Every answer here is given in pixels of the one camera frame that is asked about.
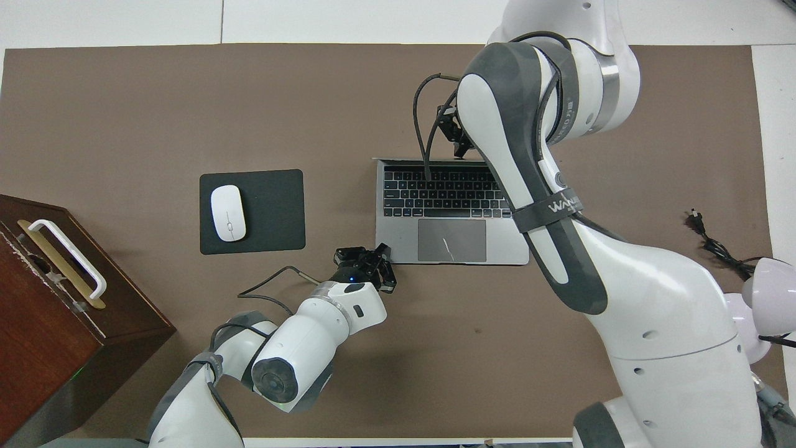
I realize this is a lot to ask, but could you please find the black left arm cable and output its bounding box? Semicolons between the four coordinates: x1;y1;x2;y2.
205;266;325;430

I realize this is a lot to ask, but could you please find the grey arm base cable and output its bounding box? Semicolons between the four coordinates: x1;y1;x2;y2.
751;372;796;436

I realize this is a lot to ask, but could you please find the white desk lamp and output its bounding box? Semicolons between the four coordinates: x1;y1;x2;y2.
724;257;796;365

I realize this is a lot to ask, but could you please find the white box handle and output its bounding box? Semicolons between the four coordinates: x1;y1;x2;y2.
28;219;108;301

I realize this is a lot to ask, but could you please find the white computer mouse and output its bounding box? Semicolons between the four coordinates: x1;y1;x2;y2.
210;185;247;243

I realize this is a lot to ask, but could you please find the black mouse pad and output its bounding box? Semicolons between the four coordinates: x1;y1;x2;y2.
199;169;306;256

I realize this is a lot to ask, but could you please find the black lamp power cable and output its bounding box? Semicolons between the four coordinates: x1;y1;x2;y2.
688;210;757;280

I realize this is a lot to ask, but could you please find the dark wooden box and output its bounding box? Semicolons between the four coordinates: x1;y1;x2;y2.
0;194;177;448

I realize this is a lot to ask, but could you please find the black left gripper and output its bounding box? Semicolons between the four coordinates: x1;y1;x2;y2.
334;243;398;295

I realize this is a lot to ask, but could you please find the large brown table mat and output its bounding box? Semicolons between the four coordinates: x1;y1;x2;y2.
0;43;784;440

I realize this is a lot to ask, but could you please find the grey laptop computer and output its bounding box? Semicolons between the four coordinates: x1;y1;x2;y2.
375;158;530;266

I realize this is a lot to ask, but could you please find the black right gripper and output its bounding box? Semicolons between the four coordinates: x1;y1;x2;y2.
437;103;476;160

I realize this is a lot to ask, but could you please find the gold handle plate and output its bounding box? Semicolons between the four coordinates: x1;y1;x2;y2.
17;219;107;310

